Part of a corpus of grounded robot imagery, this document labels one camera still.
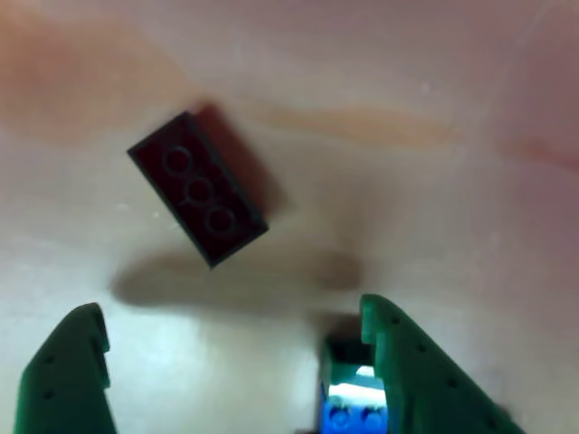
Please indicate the dark green lego brick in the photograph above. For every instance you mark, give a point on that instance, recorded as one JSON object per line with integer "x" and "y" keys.
{"x": 194, "y": 194}

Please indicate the small blue lego brick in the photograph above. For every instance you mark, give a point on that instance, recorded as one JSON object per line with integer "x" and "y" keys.
{"x": 353, "y": 413}

